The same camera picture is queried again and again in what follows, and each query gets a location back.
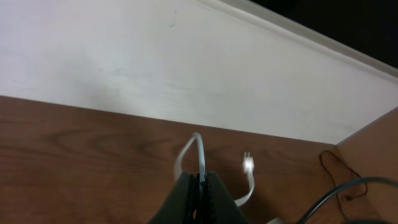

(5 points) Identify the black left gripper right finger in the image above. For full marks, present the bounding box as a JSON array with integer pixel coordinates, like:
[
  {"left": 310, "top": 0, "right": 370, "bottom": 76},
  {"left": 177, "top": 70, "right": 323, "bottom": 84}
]
[{"left": 201, "top": 171, "right": 249, "bottom": 224}]

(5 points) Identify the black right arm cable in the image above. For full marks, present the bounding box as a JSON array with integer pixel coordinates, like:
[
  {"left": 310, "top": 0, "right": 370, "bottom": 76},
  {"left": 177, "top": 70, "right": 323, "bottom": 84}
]
[{"left": 297, "top": 176, "right": 398, "bottom": 224}]

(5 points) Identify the thin black background cable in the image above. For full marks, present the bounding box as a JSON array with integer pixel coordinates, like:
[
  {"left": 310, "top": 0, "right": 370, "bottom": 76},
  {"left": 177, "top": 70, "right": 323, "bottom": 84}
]
[{"left": 319, "top": 150, "right": 369, "bottom": 224}]

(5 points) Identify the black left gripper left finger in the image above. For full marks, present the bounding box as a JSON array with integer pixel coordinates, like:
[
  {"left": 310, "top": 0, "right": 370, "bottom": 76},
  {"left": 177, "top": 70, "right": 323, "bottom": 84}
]
[{"left": 148, "top": 172, "right": 199, "bottom": 224}]

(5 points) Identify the white cable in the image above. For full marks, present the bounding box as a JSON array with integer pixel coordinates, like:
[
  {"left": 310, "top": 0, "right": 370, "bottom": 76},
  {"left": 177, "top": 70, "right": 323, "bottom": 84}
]
[{"left": 174, "top": 133, "right": 282, "bottom": 224}]

